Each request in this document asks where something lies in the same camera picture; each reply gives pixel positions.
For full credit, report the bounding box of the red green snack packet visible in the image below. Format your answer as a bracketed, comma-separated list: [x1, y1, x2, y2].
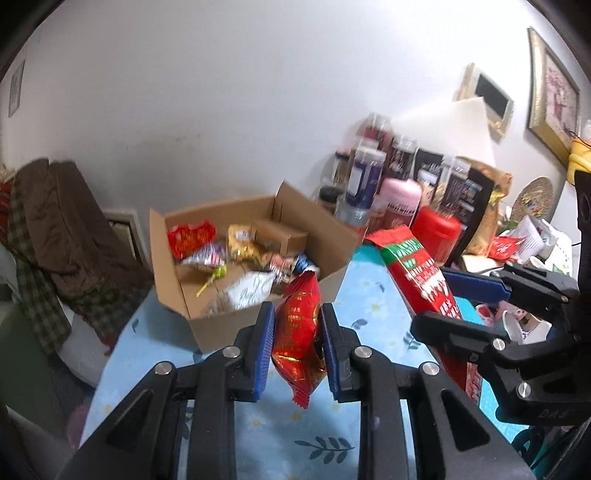
[363, 225, 482, 404]

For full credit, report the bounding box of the small red snack packet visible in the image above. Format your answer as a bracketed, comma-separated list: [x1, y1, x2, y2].
[271, 270, 325, 409]

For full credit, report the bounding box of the white snack bag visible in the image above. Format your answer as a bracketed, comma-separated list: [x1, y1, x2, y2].
[208, 271, 276, 316]

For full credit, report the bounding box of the red gold snack bag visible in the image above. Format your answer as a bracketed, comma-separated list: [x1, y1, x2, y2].
[167, 221, 216, 260]

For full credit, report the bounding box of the yellow round crackers pack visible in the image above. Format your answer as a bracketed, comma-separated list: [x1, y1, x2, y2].
[228, 224, 264, 269]

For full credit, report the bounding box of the gold rectangular box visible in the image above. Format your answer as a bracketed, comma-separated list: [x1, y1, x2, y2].
[252, 219, 308, 256]

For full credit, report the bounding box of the pink white cup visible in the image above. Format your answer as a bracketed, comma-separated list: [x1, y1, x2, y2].
[502, 310, 552, 345]

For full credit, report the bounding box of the red packet on clutter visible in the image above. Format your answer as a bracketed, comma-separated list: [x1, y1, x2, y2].
[488, 236, 525, 262]

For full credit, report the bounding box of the orange brown snack bag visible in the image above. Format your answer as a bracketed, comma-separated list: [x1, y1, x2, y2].
[464, 159, 513, 257]

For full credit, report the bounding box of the red canister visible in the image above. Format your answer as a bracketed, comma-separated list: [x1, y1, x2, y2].
[411, 206, 462, 265]

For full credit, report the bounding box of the blue floral tablecloth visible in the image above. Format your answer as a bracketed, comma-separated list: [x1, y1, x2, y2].
[81, 246, 433, 479]

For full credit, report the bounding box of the black stand-up pouch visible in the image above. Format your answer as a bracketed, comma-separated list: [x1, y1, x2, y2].
[414, 149, 493, 266]

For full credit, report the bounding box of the woven round mat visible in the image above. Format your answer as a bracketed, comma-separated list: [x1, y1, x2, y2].
[510, 176, 554, 223]

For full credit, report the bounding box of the pink canister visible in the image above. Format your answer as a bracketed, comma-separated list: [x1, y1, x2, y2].
[380, 178, 422, 229]

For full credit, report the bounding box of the green lollipop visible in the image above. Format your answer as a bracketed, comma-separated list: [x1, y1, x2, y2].
[195, 265, 228, 298]

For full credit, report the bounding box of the clear jar on canister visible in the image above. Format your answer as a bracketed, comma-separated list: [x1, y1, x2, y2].
[434, 156, 471, 215]

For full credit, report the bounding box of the brown cardboard box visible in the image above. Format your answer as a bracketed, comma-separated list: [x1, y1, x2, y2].
[148, 180, 362, 354]

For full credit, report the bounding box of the green plaid cloth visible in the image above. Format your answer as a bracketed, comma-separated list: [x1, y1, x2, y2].
[6, 184, 122, 356]

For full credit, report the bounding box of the grey lid orange tub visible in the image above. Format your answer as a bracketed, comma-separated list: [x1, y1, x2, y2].
[335, 194, 370, 239]

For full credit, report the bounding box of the white purple snack packet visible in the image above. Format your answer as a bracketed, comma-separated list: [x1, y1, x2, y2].
[181, 241, 228, 272]

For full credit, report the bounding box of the pink floral snack packet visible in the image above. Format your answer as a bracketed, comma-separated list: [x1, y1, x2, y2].
[262, 252, 296, 285]

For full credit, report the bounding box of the blue label clear jar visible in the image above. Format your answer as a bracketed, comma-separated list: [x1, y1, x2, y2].
[346, 147, 386, 209]

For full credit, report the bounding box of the dark label clear jar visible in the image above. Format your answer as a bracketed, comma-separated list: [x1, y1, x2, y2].
[385, 135, 418, 180]

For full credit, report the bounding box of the blue tube in box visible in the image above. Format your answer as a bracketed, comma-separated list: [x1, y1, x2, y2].
[293, 253, 321, 277]

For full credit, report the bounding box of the white foam board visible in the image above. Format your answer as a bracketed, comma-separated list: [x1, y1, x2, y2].
[391, 97, 497, 167]

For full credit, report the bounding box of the yellow plush item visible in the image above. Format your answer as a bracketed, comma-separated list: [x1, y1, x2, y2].
[567, 138, 591, 185]

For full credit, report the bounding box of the tall red-filled jar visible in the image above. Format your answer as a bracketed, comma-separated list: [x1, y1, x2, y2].
[363, 113, 393, 151]

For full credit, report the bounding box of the gold framed picture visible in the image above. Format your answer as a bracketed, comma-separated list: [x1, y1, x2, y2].
[528, 27, 580, 166]

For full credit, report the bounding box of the brown jacket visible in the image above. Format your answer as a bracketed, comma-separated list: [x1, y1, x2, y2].
[14, 159, 152, 298]

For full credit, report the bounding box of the white wall intercom panel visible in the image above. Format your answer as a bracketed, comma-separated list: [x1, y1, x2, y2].
[455, 63, 514, 143]

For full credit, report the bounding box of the small wall picture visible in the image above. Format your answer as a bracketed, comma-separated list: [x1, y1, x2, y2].
[8, 60, 26, 118]

